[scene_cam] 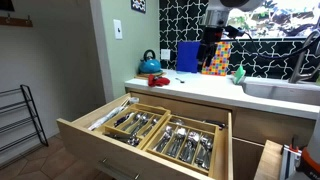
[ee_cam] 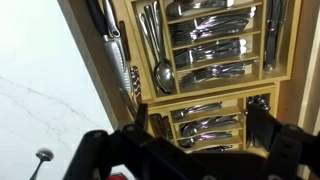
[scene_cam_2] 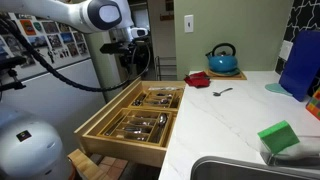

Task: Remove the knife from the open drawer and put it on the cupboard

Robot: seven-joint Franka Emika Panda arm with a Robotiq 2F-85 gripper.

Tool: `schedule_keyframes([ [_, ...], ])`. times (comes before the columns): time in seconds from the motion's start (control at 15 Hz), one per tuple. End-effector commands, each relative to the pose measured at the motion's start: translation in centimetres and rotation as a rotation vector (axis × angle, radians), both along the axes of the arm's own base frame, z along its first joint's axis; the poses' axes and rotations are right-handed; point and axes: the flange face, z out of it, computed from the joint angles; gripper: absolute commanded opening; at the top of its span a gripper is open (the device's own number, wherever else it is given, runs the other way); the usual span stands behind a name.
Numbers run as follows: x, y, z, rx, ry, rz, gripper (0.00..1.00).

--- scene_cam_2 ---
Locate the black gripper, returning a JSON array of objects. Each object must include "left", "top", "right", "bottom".
[{"left": 100, "top": 40, "right": 146, "bottom": 67}]

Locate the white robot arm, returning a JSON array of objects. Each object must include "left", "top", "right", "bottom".
[{"left": 0, "top": 0, "right": 148, "bottom": 180}]

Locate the open wooden drawer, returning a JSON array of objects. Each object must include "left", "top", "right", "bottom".
[{"left": 75, "top": 79, "right": 185, "bottom": 167}]

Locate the far wooden cutlery tray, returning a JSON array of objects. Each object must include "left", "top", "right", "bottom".
[{"left": 129, "top": 90, "right": 183, "bottom": 111}]

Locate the wooden cutlery tray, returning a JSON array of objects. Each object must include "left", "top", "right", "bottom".
[
  {"left": 97, "top": 108, "right": 173, "bottom": 146},
  {"left": 129, "top": 90, "right": 183, "bottom": 111}
]

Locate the red cloth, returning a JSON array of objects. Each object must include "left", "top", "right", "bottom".
[{"left": 184, "top": 71, "right": 210, "bottom": 88}]

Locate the near wooden cutlery tray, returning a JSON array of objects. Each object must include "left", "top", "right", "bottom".
[{"left": 97, "top": 108, "right": 173, "bottom": 146}]

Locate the blue tea kettle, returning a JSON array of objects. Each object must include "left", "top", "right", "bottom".
[{"left": 205, "top": 43, "right": 239, "bottom": 75}]

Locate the metal spoon on counter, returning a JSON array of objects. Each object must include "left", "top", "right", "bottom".
[{"left": 213, "top": 88, "right": 233, "bottom": 97}]

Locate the white refrigerator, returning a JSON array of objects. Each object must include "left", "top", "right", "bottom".
[{"left": 0, "top": 12, "right": 105, "bottom": 153}]

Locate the wooden trivet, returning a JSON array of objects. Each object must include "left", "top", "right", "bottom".
[{"left": 204, "top": 69, "right": 247, "bottom": 80}]

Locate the wooden block stand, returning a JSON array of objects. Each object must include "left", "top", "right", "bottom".
[{"left": 68, "top": 149, "right": 112, "bottom": 180}]

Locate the teal silicone mat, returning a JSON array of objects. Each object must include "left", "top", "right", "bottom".
[{"left": 265, "top": 83, "right": 291, "bottom": 96}]

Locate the green sponge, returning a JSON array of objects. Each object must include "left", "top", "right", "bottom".
[{"left": 258, "top": 120, "right": 300, "bottom": 154}]

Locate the blue cutting board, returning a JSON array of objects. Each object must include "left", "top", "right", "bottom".
[{"left": 279, "top": 30, "right": 320, "bottom": 101}]

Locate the clear sponge holder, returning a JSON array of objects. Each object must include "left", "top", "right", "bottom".
[{"left": 260, "top": 135, "right": 320, "bottom": 169}]

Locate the colourful tile box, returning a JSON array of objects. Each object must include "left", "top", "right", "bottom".
[{"left": 306, "top": 87, "right": 320, "bottom": 121}]

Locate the steel sink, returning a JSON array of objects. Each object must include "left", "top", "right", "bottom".
[{"left": 190, "top": 156, "right": 320, "bottom": 180}]

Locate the black wire shoe rack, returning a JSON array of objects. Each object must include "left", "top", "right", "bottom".
[{"left": 154, "top": 56, "right": 177, "bottom": 81}]

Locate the white light switch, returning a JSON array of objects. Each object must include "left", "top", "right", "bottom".
[{"left": 184, "top": 15, "right": 194, "bottom": 33}]

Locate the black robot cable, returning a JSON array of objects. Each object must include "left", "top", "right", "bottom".
[{"left": 0, "top": 18, "right": 152, "bottom": 93}]

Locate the white wall outlet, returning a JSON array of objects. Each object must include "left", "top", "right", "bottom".
[{"left": 279, "top": 40, "right": 293, "bottom": 60}]

